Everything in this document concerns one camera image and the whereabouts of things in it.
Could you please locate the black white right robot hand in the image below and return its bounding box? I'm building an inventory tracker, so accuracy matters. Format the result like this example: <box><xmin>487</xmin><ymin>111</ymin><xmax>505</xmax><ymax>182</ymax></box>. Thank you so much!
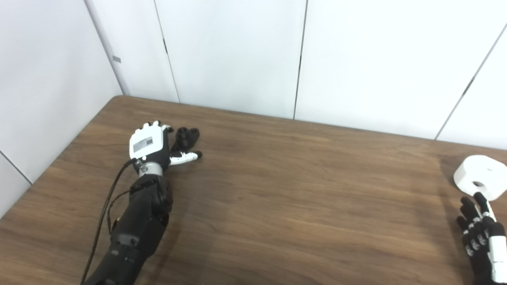
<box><xmin>456</xmin><ymin>192</ymin><xmax>507</xmax><ymax>285</ymax></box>

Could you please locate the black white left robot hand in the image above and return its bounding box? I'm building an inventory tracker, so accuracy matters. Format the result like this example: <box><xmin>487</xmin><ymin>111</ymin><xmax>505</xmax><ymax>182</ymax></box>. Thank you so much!
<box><xmin>129</xmin><ymin>121</ymin><xmax>203</xmax><ymax>177</ymax></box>

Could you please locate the black plastic holder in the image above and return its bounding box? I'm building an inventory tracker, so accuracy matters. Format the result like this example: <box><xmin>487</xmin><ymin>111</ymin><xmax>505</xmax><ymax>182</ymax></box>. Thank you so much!
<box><xmin>170</xmin><ymin>127</ymin><xmax>200</xmax><ymax>155</ymax></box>

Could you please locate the round white piece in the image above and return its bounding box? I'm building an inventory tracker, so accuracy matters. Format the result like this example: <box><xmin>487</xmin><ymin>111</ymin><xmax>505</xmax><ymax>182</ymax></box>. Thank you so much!
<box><xmin>453</xmin><ymin>155</ymin><xmax>507</xmax><ymax>199</ymax></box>

